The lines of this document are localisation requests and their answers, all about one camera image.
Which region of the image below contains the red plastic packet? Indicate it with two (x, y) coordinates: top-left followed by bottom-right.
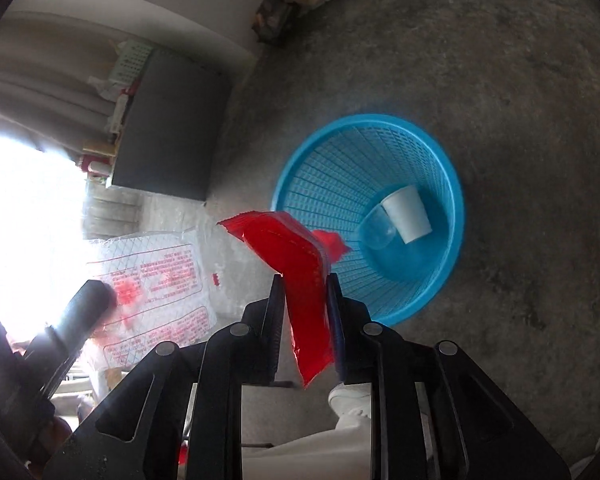
(216, 211), (353, 388)

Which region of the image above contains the clear red-printed plastic bag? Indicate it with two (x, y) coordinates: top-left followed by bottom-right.
(82, 227), (241, 401)

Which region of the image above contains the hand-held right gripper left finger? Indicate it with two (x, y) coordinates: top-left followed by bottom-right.
(42, 274), (286, 480)

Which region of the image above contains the blue mesh plastic basket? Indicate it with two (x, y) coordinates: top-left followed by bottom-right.
(271, 114), (466, 327)

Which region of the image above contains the cream flat box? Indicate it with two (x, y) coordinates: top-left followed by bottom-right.
(82, 136), (117, 157)

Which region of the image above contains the brown printed box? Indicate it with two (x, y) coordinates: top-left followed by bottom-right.
(250, 0), (301, 47)

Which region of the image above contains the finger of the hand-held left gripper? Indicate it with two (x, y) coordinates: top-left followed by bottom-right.
(22, 280), (118, 401)

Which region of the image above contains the white paper cup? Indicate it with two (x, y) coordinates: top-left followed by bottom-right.
(380, 185), (434, 245)

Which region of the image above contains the beige curtain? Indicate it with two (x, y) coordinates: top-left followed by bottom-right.
(0, 10), (151, 161)

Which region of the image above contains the green perforated plastic tray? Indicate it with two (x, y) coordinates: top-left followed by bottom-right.
(111, 40), (153, 86)

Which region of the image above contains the clear plastic cup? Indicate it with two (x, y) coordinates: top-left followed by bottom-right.
(357, 206), (401, 252)

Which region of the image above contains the person's white shoe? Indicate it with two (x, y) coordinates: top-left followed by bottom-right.
(327, 382), (372, 418)

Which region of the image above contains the dark grey cabinet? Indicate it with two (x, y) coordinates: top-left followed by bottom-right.
(111, 49), (233, 202)

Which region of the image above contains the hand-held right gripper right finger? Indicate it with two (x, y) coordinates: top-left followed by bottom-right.
(325, 272), (573, 480)

